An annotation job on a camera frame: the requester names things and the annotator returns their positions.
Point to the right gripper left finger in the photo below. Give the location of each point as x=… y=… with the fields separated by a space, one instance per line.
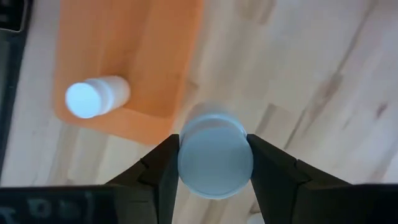
x=155 y=180

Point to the orange plastic basket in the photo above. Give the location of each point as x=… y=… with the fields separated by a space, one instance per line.
x=149 y=46

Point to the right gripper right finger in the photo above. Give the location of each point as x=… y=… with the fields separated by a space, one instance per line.
x=276 y=180

